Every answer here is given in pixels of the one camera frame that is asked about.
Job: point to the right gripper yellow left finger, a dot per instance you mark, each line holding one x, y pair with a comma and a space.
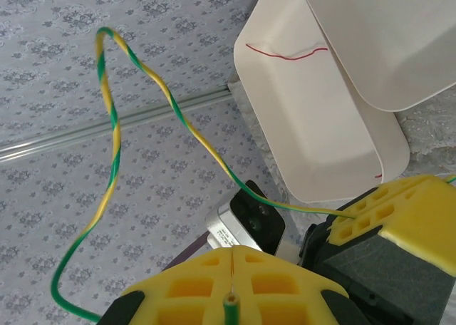
185, 289

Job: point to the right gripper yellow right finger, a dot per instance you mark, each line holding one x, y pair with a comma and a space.
285, 289

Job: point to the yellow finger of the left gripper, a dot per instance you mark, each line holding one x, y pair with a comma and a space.
392, 191
417, 246

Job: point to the cream plastic tray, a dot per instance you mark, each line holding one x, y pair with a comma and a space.
392, 36
303, 125

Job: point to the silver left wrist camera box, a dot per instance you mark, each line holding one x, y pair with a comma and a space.
249, 228

